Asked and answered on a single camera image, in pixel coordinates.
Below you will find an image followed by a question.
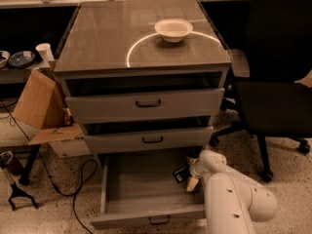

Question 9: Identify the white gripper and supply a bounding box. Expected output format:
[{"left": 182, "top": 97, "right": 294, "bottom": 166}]
[{"left": 186, "top": 157, "right": 206, "bottom": 192}]

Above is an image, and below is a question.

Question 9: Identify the dark rxbar blueberry wrapper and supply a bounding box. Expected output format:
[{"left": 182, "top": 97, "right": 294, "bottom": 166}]
[{"left": 173, "top": 166, "right": 190, "bottom": 183}]

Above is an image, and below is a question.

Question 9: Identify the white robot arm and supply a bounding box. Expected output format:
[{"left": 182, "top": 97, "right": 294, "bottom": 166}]
[{"left": 186, "top": 149, "right": 278, "bottom": 234}]

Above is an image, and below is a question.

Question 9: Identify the grey middle drawer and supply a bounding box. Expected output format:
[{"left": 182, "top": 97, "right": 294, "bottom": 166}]
[{"left": 85, "top": 116, "right": 214, "bottom": 154}]

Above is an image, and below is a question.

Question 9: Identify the grey drawer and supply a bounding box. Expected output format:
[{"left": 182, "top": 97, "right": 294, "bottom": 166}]
[
  {"left": 85, "top": 116, "right": 214, "bottom": 154},
  {"left": 92, "top": 147, "right": 205, "bottom": 229},
  {"left": 62, "top": 70, "right": 224, "bottom": 124}
]

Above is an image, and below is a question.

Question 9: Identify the grey bottom drawer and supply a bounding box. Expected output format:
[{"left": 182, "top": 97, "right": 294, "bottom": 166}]
[{"left": 92, "top": 147, "right": 205, "bottom": 229}]

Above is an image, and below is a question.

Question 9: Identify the grey top drawer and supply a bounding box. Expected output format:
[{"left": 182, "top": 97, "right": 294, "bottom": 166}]
[{"left": 62, "top": 70, "right": 224, "bottom": 124}]

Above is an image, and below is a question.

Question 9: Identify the grey drawer cabinet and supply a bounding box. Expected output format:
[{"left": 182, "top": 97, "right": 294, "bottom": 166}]
[{"left": 53, "top": 0, "right": 233, "bottom": 163}]

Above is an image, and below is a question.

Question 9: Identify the white paper bowl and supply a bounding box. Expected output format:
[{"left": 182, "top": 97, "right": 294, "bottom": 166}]
[{"left": 154, "top": 19, "right": 193, "bottom": 43}]

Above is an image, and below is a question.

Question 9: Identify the black table leg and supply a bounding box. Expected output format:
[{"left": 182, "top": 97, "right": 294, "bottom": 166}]
[{"left": 19, "top": 144, "right": 40, "bottom": 185}]

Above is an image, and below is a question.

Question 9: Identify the brown cardboard box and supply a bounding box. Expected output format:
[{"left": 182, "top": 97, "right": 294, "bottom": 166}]
[{"left": 13, "top": 67, "right": 91, "bottom": 158}]

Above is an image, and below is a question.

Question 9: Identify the black office chair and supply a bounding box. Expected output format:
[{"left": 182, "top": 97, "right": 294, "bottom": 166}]
[{"left": 210, "top": 0, "right": 312, "bottom": 181}]

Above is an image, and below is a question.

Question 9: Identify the brown cup on floor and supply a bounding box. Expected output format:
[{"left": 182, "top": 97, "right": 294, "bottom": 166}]
[{"left": 0, "top": 151, "right": 23, "bottom": 176}]

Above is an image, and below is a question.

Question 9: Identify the black grabber tool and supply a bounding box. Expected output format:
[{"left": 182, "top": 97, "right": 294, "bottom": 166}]
[{"left": 0, "top": 161, "right": 38, "bottom": 211}]

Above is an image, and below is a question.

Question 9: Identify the white paper cup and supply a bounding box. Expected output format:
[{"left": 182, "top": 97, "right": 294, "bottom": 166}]
[{"left": 35, "top": 43, "right": 54, "bottom": 62}]

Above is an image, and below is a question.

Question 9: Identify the dark blue plate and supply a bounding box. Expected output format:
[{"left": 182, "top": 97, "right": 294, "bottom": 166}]
[{"left": 8, "top": 51, "right": 35, "bottom": 69}]

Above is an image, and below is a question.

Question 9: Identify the grey low shelf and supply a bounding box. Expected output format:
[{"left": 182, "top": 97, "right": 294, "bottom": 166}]
[{"left": 0, "top": 61, "right": 50, "bottom": 85}]

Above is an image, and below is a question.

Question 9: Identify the white bowl at left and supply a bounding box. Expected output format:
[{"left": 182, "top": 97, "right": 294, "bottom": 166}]
[{"left": 0, "top": 51, "right": 10, "bottom": 69}]

